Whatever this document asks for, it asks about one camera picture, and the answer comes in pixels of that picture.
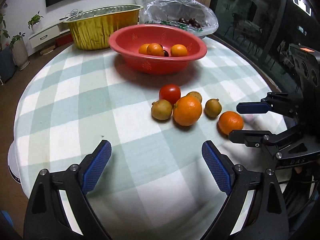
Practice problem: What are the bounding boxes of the tall leafy houseplant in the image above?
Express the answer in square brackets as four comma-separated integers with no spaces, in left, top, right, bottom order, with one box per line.
[0,12,11,51]

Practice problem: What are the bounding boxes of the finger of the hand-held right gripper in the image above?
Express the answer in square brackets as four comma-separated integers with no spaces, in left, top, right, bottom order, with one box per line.
[229,122,310,159]
[236,92,303,117]

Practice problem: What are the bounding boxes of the houseplant in white ribbed pot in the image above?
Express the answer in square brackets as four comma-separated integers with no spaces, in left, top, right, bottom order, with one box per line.
[9,32,30,70]

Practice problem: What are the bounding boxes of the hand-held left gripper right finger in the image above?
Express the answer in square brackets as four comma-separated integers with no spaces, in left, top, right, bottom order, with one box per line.
[202,140,292,240]

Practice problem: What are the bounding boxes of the red plastic colander bowl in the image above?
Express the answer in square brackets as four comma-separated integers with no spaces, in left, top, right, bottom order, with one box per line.
[108,24,208,75]

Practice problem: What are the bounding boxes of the green checked tablecloth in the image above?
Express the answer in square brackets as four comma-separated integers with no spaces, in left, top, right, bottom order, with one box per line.
[7,34,298,240]

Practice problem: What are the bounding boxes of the dark square plant pot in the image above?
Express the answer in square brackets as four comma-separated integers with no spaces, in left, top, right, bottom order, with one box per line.
[0,47,17,83]

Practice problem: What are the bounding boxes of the large orange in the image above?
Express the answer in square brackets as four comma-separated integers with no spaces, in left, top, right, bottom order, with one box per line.
[173,96,202,127]

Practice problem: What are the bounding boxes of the cables on cabinet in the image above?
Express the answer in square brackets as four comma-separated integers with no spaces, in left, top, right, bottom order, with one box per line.
[59,9,83,22]

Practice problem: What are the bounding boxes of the white television cabinet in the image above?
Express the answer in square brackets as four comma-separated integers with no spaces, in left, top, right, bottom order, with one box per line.
[29,17,75,49]

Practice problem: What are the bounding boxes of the red tomato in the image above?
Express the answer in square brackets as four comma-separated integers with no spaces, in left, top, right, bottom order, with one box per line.
[159,84,181,105]

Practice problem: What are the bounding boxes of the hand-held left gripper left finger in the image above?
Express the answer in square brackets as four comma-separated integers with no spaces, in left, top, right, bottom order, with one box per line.
[24,140,112,240]

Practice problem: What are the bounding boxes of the clear plastic bag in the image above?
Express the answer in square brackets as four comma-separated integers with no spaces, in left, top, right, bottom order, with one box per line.
[139,0,219,39]

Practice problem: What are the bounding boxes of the gold foil pan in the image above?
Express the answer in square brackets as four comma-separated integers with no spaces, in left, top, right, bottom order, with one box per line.
[63,4,144,50]

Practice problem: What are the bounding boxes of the pile of dark cherries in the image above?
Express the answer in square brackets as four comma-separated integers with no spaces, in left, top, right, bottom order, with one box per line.
[178,17,202,29]

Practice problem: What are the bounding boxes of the small brownish green fruit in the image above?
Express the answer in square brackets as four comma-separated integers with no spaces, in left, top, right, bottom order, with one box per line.
[186,91,202,103]
[204,98,222,118]
[151,99,173,120]

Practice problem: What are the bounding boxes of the glass sliding door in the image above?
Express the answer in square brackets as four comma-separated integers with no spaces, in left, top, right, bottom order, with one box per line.
[209,0,300,93]

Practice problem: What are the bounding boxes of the small plant in white pot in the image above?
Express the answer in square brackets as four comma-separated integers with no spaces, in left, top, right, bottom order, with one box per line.
[27,11,44,33]

